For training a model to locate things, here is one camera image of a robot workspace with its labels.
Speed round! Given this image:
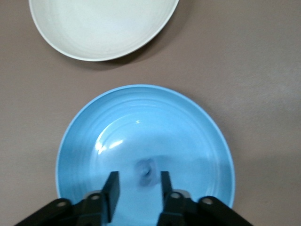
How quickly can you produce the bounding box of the blue foam letter g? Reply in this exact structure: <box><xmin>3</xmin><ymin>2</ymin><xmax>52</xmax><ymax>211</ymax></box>
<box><xmin>134</xmin><ymin>159</ymin><xmax>158</xmax><ymax>187</ymax></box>

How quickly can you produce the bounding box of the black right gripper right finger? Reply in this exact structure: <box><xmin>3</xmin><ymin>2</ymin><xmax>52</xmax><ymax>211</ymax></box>
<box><xmin>157</xmin><ymin>171</ymin><xmax>256</xmax><ymax>226</ymax></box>

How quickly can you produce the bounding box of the blue plate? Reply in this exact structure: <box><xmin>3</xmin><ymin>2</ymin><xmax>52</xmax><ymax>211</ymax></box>
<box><xmin>55</xmin><ymin>84</ymin><xmax>236</xmax><ymax>226</ymax></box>

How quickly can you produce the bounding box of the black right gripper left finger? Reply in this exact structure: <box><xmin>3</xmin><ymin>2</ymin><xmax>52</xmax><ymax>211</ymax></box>
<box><xmin>14</xmin><ymin>171</ymin><xmax>120</xmax><ymax>226</ymax></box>

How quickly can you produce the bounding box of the beige plate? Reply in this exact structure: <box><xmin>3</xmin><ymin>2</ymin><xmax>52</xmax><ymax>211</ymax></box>
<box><xmin>28</xmin><ymin>0</ymin><xmax>181</xmax><ymax>62</ymax></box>

